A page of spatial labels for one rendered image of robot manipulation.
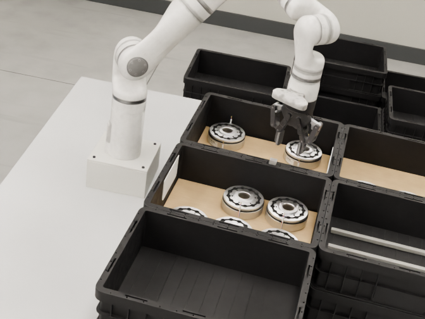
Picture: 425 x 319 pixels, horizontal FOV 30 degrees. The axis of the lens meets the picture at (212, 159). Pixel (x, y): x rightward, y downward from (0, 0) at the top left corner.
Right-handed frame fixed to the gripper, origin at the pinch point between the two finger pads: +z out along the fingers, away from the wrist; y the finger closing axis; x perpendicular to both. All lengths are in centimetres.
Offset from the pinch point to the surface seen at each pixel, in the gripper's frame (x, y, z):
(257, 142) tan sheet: -17.1, 17.3, 15.3
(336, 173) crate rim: -4.0, -12.5, 4.5
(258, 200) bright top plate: 11.0, -0.1, 11.8
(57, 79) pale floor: -117, 189, 103
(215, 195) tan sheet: 13.5, 10.6, 15.0
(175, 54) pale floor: -191, 167, 102
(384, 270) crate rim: 21.0, -37.5, 4.9
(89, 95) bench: -20, 83, 30
